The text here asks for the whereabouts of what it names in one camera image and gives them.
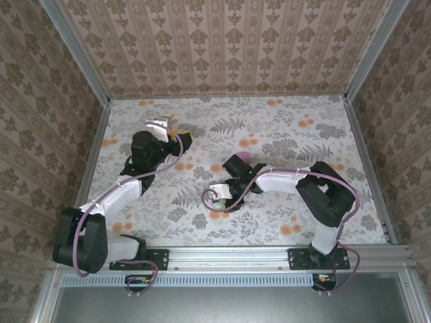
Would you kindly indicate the pink earbud charging case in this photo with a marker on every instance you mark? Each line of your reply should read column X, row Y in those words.
column 244, row 155

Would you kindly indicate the mint green earbud charging case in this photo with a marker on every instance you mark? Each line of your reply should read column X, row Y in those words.
column 219, row 204

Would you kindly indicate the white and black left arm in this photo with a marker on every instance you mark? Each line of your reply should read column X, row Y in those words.
column 114, row 198

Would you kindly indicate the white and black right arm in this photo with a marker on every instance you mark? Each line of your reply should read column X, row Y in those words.
column 279, row 183

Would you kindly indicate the floral patterned table cover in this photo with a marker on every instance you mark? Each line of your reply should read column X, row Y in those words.
column 269, row 215

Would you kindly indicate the grey sheet metal tray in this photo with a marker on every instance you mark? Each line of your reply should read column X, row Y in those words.
column 219, row 306

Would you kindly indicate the aluminium side rail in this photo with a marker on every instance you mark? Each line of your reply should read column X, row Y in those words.
column 89, row 170
column 354, row 117

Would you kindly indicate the long aluminium mounting rail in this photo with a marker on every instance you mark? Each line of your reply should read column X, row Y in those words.
column 229, row 257

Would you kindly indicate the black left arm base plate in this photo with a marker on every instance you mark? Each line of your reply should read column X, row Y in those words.
column 158, row 259

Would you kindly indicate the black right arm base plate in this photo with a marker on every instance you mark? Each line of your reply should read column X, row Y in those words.
column 298, row 259

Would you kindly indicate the aluminium corner post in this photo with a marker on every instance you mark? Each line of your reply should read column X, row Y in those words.
column 375, row 50
column 78, row 54

